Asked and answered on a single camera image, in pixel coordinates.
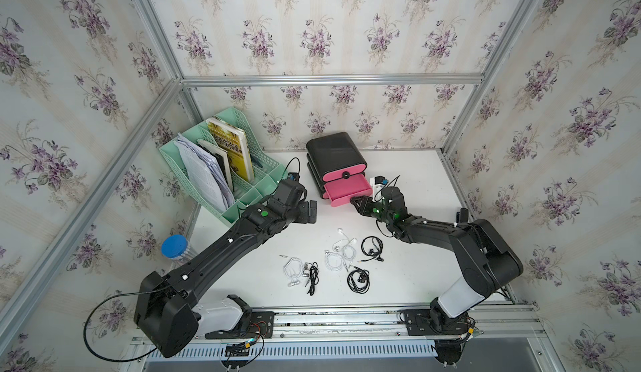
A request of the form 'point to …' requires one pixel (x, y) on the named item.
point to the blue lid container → (178, 248)
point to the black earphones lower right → (358, 280)
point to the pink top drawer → (345, 173)
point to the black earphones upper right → (372, 246)
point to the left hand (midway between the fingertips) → (307, 208)
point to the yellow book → (233, 139)
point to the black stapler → (461, 217)
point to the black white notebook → (223, 158)
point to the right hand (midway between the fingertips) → (355, 200)
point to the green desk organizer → (268, 171)
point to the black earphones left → (314, 278)
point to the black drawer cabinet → (336, 168)
